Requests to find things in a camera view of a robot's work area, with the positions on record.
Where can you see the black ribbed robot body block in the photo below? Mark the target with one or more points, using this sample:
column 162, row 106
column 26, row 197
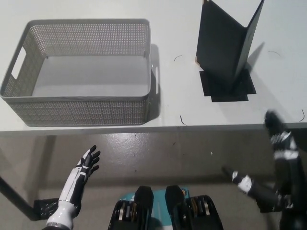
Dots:
column 177, row 203
column 142, row 203

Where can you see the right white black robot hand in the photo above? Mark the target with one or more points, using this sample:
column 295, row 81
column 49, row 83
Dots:
column 286, row 148

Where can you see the grey perforated plastic basket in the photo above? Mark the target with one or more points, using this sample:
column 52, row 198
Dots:
column 79, row 112

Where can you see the black metal table leg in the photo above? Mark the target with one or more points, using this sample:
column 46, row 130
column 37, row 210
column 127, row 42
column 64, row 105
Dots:
column 16, row 197

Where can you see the black tape patch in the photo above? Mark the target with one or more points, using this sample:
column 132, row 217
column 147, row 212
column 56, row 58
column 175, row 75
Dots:
column 242, row 92

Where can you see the black hardcover notebook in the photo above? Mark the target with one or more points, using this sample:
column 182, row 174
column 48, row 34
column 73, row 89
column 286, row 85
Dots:
column 216, row 48

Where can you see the black perforated foot plate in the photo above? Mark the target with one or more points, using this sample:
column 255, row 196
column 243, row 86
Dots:
column 46, row 207
column 266, row 207

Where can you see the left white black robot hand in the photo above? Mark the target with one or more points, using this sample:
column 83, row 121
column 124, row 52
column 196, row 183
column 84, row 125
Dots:
column 79, row 177

